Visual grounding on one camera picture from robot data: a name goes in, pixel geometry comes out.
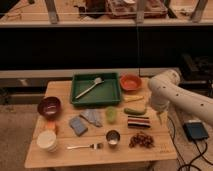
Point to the striped red black block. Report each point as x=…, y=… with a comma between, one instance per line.
x=140, y=122

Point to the green plastic tray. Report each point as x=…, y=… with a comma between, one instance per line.
x=104, y=94

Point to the dark red bowl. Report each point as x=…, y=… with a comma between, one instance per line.
x=49, y=108

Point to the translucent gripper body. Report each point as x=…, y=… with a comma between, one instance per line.
x=160, y=115

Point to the yellow banana toy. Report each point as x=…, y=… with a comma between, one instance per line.
x=132, y=98

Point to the small metal cup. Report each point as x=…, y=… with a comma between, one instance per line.
x=113, y=137

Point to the white spatula in tray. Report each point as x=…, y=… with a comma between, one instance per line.
x=96, y=81

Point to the wooden table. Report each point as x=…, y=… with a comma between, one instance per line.
x=163, y=148

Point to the blue sponge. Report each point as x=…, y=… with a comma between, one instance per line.
x=78, y=126

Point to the orange bowl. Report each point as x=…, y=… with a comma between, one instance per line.
x=130, y=82

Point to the green cucumber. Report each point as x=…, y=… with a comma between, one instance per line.
x=136, y=112

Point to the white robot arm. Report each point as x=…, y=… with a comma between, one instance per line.
x=165, y=89

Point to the silver fork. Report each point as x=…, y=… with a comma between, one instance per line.
x=93, y=146

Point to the green plastic cup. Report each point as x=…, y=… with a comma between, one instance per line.
x=111, y=114

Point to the grey folded cloth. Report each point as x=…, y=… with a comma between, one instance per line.
x=92, y=116

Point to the white paper cup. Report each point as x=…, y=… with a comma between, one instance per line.
x=47, y=140

